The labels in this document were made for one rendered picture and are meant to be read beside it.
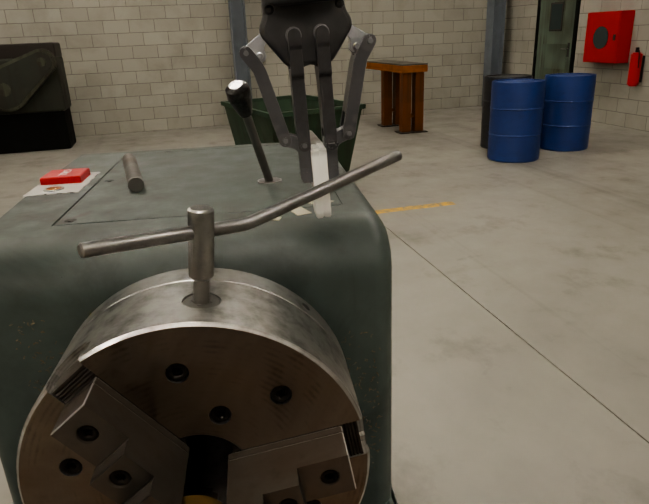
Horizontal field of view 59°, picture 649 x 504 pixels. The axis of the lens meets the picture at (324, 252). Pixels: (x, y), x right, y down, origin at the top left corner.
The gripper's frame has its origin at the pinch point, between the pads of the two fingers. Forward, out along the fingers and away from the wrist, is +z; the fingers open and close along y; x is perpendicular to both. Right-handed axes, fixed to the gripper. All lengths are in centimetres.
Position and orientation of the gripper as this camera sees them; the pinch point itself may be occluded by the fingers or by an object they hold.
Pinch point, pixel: (320, 180)
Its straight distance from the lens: 58.6
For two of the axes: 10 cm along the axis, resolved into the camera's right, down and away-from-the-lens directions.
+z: 0.9, 9.3, 3.7
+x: -1.3, -3.5, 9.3
